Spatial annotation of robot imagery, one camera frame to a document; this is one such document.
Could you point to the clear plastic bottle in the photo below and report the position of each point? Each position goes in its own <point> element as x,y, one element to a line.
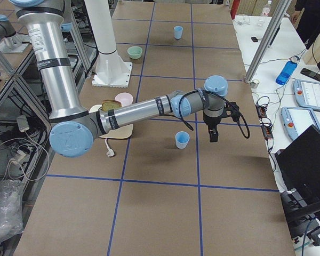
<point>266,9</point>

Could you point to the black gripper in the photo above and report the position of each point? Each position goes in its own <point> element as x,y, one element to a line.
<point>211,121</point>

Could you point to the upper teach pendant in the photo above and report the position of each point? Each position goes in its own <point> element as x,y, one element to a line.
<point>307,94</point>

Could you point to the lower teach pendant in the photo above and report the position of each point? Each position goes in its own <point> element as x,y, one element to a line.
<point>297,119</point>

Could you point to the teach pendant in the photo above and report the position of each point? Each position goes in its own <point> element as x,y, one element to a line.
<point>307,94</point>
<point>297,119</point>

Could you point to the blue water bottle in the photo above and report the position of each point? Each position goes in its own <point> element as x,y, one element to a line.
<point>287,70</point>

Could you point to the black smartphone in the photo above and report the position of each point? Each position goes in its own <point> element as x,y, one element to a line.
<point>311,74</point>

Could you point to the bread slice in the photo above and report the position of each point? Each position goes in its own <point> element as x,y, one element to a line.
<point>110,105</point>

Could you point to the black laptop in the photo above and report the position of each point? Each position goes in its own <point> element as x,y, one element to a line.
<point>299,163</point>

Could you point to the aluminium frame post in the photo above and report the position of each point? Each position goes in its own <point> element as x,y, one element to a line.
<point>273,25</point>

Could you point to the blue cup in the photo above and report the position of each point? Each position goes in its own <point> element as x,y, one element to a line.
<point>178,30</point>
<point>181,139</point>

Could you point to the green bowl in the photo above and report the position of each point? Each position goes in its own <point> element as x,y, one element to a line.
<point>135,52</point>

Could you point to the cream toaster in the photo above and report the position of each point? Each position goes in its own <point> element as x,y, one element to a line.
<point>104,124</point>

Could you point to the clear plastic bag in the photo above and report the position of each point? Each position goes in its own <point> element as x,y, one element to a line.
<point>11,221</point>

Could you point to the pink bowl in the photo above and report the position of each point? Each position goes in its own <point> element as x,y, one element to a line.
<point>124,98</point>

